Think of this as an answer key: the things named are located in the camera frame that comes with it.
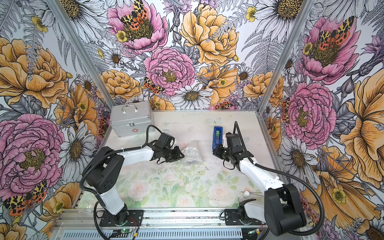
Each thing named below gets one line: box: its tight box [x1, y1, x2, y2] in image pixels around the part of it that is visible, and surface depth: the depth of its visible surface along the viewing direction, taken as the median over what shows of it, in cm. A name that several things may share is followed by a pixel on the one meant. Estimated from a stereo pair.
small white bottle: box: [243, 190, 250, 198], surface depth 80 cm
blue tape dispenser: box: [212, 126, 224, 150], surface depth 101 cm
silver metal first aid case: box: [109, 101, 153, 138], surface depth 101 cm
